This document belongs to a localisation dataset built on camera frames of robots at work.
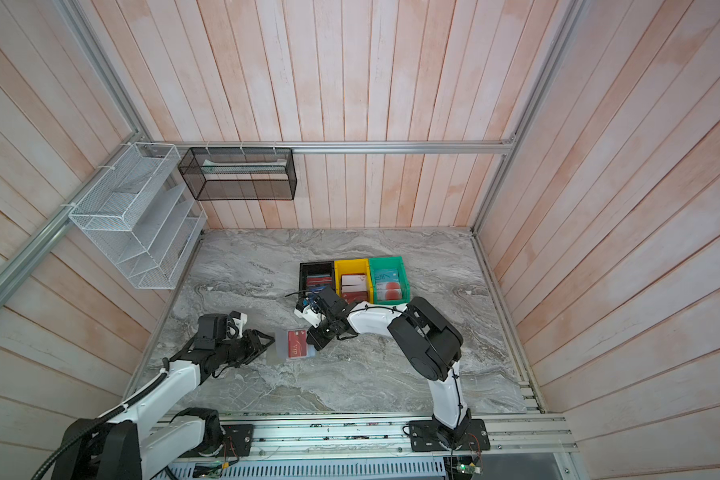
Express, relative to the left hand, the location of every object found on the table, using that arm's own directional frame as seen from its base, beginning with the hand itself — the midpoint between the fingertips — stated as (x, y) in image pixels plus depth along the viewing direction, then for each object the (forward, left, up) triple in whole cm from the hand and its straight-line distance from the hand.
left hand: (271, 347), depth 85 cm
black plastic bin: (+28, -10, -3) cm, 29 cm away
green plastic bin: (+26, -37, -3) cm, 45 cm away
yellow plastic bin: (+26, -24, -3) cm, 35 cm away
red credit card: (+2, -7, -3) cm, 8 cm away
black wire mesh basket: (+56, +17, +21) cm, 62 cm away
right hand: (+4, -10, -4) cm, 11 cm away
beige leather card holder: (-1, -2, -1) cm, 3 cm away
